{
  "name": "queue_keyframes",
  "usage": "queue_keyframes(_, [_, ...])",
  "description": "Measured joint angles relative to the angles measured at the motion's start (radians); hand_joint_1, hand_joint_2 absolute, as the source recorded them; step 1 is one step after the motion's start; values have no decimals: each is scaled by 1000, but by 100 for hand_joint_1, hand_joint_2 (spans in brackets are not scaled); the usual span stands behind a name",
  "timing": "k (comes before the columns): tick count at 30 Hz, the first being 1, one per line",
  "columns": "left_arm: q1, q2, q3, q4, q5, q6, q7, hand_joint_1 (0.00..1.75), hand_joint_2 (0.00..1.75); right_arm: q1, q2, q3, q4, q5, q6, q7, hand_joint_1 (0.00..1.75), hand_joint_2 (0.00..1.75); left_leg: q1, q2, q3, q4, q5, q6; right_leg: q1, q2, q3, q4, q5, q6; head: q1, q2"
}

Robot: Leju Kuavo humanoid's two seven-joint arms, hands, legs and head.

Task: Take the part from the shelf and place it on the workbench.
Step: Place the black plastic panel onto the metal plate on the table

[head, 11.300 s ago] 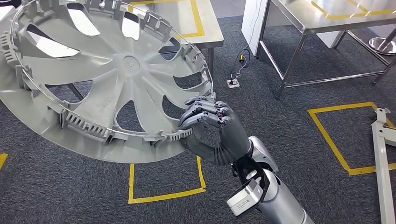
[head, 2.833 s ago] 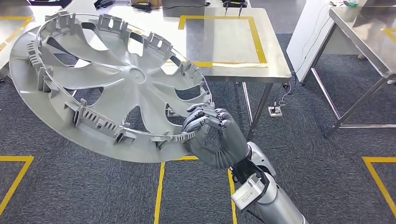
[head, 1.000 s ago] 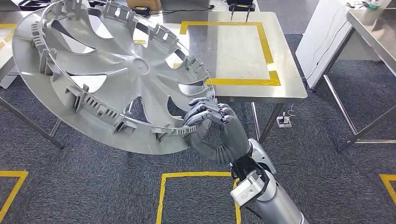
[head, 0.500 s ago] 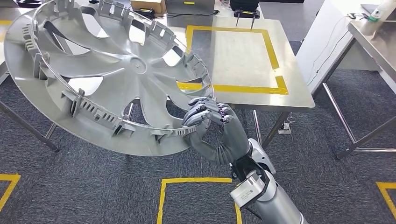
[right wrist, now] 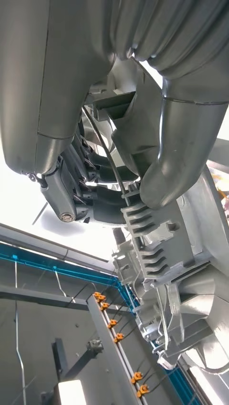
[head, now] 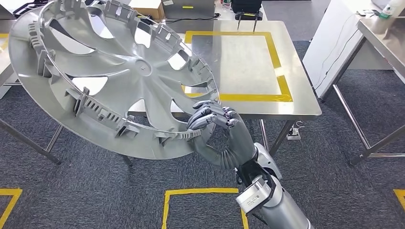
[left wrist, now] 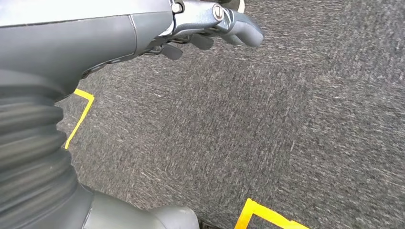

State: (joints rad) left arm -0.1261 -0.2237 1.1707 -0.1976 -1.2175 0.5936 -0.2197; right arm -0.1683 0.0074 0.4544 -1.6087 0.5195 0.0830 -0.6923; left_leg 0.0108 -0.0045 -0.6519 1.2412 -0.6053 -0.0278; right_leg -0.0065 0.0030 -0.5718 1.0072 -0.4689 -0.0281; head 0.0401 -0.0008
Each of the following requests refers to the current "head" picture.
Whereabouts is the grey laptop with yellow sticker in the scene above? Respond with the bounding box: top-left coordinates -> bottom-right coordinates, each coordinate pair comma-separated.
161,0 -> 217,21

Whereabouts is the black foam-lined case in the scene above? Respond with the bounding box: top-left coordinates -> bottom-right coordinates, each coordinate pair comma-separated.
12,0 -> 48,17

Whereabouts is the thin black power cable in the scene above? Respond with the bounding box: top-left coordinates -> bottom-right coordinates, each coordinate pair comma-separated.
292,12 -> 360,131

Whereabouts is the white bottle green label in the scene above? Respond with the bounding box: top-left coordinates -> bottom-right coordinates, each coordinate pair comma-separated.
378,0 -> 405,20

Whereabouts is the stainless steel workbench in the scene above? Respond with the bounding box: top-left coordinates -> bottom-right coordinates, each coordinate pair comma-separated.
332,16 -> 405,167
0,31 -> 63,166
47,19 -> 322,168

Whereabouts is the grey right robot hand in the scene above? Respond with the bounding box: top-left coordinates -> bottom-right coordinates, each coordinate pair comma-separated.
186,100 -> 257,171

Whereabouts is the yellow floor tape square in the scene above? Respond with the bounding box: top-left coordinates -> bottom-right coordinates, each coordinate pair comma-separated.
393,189 -> 405,212
161,188 -> 250,229
0,188 -> 23,229

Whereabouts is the floor socket with plugs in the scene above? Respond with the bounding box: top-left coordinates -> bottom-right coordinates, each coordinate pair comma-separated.
286,126 -> 302,141

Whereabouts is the black two-pronged device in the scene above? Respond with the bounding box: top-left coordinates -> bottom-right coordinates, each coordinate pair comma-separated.
234,11 -> 264,33

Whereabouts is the silver plastic wheel hubcap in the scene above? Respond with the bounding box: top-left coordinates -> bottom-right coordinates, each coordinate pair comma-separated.
8,0 -> 220,160

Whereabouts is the black adapter cable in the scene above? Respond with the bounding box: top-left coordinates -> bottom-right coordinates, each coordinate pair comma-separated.
164,12 -> 221,25

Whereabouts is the brown cardboard box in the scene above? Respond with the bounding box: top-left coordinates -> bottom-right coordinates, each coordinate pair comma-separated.
129,0 -> 166,21

